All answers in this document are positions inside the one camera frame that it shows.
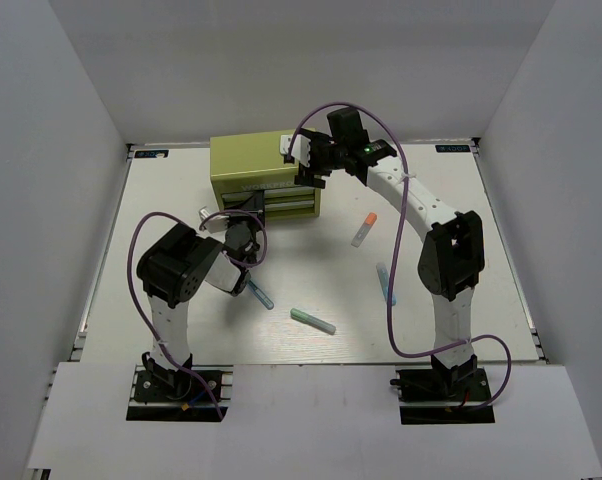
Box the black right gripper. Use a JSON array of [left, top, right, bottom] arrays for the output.
[[296, 127, 348, 189]]

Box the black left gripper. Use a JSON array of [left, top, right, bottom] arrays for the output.
[[222, 188, 264, 235]]

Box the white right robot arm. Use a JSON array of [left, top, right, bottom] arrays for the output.
[[280, 102, 485, 399]]

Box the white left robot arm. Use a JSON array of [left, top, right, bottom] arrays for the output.
[[127, 191, 267, 399]]

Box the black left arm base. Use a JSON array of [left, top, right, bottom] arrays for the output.
[[126, 352, 233, 423]]

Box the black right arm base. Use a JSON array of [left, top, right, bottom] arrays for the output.
[[390, 354, 495, 426]]

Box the green metal drawer chest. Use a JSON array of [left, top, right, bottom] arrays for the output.
[[210, 130, 321, 221]]

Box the orange capped highlighter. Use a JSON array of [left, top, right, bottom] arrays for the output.
[[351, 212, 377, 248]]

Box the green capped highlighter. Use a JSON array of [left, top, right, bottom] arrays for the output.
[[290, 308, 336, 335]]

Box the blue capped highlighter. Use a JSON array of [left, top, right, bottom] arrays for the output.
[[376, 262, 396, 306]]

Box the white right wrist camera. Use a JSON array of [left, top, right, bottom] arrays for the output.
[[279, 134, 310, 167]]

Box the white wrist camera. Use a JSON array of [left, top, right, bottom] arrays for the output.
[[198, 207, 228, 234], [279, 134, 310, 167]]

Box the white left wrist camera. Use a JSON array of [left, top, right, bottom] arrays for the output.
[[198, 207, 228, 234]]

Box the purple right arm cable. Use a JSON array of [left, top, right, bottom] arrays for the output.
[[288, 102, 512, 414]]

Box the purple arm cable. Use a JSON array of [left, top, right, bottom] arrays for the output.
[[126, 209, 268, 421], [288, 102, 512, 414]]

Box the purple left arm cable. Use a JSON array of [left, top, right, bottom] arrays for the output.
[[126, 209, 268, 421]]

